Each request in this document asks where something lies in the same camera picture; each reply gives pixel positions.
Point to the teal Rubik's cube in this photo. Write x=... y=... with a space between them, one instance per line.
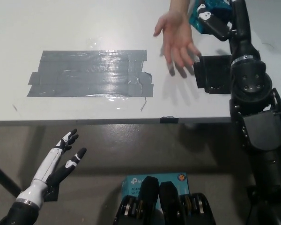
x=222 y=8

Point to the black robot torso blocks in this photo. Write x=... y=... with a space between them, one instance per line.
x=165 y=206

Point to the teal router cardboard box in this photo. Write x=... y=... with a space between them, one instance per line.
x=171 y=181

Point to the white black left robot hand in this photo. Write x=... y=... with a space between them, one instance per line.
x=49 y=166

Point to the grey duct tape patch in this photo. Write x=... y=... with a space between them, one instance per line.
x=89 y=75

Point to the bare person hand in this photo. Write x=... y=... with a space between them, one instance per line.
x=178 y=39

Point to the black metal table leg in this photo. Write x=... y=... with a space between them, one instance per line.
x=4 y=177

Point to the black tape square mark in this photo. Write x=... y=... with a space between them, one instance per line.
x=213 y=72

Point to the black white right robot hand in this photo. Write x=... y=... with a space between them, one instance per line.
x=241 y=28

